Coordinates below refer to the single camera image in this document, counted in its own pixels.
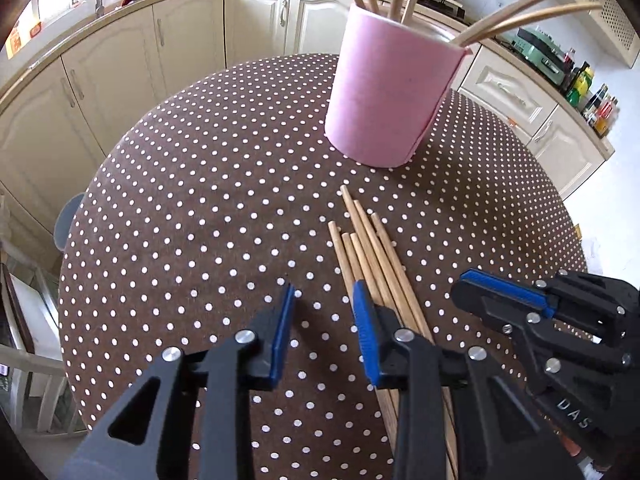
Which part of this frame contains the pink cup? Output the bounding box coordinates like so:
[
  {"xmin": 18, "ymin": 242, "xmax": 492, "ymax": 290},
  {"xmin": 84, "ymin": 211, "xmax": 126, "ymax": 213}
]
[{"xmin": 323, "ymin": 3, "xmax": 475, "ymax": 169}]

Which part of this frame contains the grey round bin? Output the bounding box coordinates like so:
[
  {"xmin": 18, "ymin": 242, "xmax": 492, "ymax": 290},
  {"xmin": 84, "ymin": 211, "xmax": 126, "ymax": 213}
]
[{"xmin": 53, "ymin": 192, "xmax": 88, "ymax": 254}]

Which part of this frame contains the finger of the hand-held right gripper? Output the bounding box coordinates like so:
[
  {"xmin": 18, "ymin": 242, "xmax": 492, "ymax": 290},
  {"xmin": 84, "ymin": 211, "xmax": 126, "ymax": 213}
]
[
  {"xmin": 451, "ymin": 280, "xmax": 632, "ymax": 397},
  {"xmin": 460, "ymin": 268, "xmax": 640, "ymax": 342}
]

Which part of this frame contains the dark sauce bottle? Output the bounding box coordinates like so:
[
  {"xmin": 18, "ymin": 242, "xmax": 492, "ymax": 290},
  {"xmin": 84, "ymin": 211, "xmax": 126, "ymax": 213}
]
[{"xmin": 582, "ymin": 84, "xmax": 609, "ymax": 122}]

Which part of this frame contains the green bottle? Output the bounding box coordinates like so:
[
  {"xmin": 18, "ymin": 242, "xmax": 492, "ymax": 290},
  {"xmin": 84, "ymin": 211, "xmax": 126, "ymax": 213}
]
[{"xmin": 567, "ymin": 62, "xmax": 596, "ymax": 111}]

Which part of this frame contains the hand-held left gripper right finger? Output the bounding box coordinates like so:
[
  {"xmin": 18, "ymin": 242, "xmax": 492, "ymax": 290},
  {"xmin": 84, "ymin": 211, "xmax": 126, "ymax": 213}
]
[{"xmin": 352, "ymin": 280, "xmax": 586, "ymax": 480}]

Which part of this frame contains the red-capped sauce bottle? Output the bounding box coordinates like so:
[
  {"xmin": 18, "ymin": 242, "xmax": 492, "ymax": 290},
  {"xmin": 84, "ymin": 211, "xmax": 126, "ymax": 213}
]
[{"xmin": 562, "ymin": 47, "xmax": 579, "ymax": 92}]

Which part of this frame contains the brown polka-dot tablecloth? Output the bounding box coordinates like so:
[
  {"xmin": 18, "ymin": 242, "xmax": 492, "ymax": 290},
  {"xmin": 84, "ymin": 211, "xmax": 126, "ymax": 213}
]
[{"xmin": 58, "ymin": 52, "xmax": 589, "ymax": 480}]

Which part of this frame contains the green electric cooker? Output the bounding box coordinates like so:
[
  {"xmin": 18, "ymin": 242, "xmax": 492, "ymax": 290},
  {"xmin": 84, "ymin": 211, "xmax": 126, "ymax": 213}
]
[{"xmin": 501, "ymin": 27, "xmax": 569, "ymax": 86}]

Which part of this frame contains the orange bottle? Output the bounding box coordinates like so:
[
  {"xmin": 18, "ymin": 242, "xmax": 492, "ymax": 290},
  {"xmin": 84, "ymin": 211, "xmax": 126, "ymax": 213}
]
[{"xmin": 7, "ymin": 24, "xmax": 27, "ymax": 57}]

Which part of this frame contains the pile of wooden chopsticks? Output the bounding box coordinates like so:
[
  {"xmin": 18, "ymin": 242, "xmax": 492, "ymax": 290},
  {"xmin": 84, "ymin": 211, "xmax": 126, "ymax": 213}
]
[{"xmin": 327, "ymin": 185, "xmax": 459, "ymax": 480}]

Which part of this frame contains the white shelf rack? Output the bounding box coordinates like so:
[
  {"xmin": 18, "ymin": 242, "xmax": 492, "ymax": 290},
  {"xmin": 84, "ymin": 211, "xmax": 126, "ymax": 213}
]
[{"xmin": 0, "ymin": 244, "xmax": 87, "ymax": 437}]

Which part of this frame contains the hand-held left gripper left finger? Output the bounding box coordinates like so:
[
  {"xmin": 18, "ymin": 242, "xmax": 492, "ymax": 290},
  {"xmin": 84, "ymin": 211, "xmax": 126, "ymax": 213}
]
[{"xmin": 57, "ymin": 282, "xmax": 297, "ymax": 480}]

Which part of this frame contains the cream lattice door cabinet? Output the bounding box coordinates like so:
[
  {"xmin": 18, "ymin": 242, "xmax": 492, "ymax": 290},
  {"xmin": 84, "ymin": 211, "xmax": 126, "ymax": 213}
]
[{"xmin": 510, "ymin": 0, "xmax": 640, "ymax": 69}]

